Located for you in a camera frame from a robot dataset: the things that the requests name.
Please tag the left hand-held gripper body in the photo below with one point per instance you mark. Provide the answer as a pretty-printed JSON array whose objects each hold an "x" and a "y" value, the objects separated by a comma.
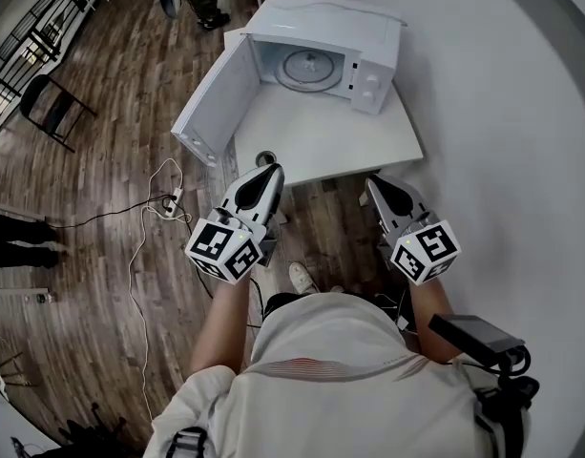
[{"x": 215, "y": 246}]

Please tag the clear glass plate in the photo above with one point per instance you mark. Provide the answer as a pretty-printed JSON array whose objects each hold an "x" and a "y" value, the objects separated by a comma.
[{"x": 297, "y": 72}]

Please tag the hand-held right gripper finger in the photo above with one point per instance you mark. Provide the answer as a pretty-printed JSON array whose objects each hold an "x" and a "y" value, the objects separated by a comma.
[
  {"x": 416, "y": 205},
  {"x": 380, "y": 217}
]

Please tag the black tripod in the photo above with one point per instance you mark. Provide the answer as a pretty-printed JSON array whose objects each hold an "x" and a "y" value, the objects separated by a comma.
[{"x": 82, "y": 437}]

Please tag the black clamp mount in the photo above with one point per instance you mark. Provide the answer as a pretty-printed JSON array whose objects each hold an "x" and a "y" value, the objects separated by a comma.
[{"x": 511, "y": 389}]

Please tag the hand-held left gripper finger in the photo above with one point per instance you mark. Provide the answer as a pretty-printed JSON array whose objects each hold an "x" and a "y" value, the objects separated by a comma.
[
  {"x": 230, "y": 198},
  {"x": 273, "y": 198}
]

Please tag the person's left forearm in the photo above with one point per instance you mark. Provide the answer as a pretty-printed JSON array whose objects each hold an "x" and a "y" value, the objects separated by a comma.
[{"x": 220, "y": 322}]

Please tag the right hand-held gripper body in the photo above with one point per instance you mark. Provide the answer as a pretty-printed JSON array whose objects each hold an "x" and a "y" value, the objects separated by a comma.
[{"x": 430, "y": 251}]

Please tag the person's right forearm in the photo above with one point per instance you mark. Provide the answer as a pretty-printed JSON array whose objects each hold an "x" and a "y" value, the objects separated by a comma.
[{"x": 430, "y": 322}]

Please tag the black battery box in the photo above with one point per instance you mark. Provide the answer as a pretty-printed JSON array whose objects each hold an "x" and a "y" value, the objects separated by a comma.
[{"x": 478, "y": 337}]

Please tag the black folding chair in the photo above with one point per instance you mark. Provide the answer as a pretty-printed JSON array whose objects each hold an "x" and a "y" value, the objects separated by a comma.
[{"x": 39, "y": 96}]

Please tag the small green-lit device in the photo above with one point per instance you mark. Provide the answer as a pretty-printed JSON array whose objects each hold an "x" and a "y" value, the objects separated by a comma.
[{"x": 41, "y": 297}]

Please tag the wooden stick frame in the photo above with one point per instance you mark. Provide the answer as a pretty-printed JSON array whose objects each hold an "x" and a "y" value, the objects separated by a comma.
[{"x": 10, "y": 365}]

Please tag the white microwave oven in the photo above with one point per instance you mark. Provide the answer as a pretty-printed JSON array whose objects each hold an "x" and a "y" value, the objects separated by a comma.
[{"x": 320, "y": 22}]

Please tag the person's white shirt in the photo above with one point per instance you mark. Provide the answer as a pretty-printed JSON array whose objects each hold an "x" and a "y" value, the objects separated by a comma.
[{"x": 330, "y": 399}]

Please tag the person's white shoe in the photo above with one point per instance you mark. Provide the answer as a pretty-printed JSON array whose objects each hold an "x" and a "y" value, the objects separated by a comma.
[
  {"x": 337, "y": 289},
  {"x": 302, "y": 277}
]

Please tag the white power strip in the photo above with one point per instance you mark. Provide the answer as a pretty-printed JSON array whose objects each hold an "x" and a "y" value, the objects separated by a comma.
[{"x": 173, "y": 201}]

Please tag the black metal railing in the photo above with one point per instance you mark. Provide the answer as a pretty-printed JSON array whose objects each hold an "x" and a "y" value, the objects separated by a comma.
[{"x": 20, "y": 36}]

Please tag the person's black shorts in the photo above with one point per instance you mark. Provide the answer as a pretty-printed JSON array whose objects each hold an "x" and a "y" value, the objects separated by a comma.
[{"x": 282, "y": 301}]

